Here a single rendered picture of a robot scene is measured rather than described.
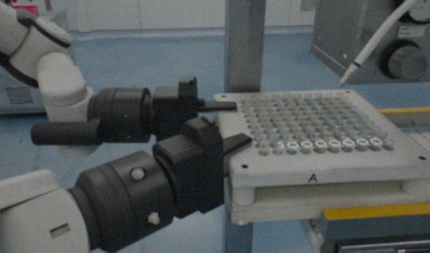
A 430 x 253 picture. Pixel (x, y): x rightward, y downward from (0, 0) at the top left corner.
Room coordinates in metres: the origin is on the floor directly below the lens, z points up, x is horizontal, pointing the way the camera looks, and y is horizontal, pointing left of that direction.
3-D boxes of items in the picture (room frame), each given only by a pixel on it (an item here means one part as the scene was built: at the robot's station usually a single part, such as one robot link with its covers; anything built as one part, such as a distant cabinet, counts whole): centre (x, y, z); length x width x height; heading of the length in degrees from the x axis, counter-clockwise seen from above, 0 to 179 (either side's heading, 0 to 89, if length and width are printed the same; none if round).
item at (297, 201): (0.48, -0.13, 0.98); 0.24 x 0.24 x 0.02; 5
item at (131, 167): (0.34, 0.05, 1.02); 0.12 x 0.10 x 0.13; 128
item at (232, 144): (0.40, -0.02, 1.04); 0.06 x 0.03 x 0.02; 128
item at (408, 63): (0.29, -0.16, 1.18); 0.03 x 0.02 x 0.04; 96
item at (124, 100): (0.53, 0.09, 1.02); 0.12 x 0.10 x 0.13; 88
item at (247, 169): (0.48, -0.13, 1.02); 0.25 x 0.24 x 0.02; 5
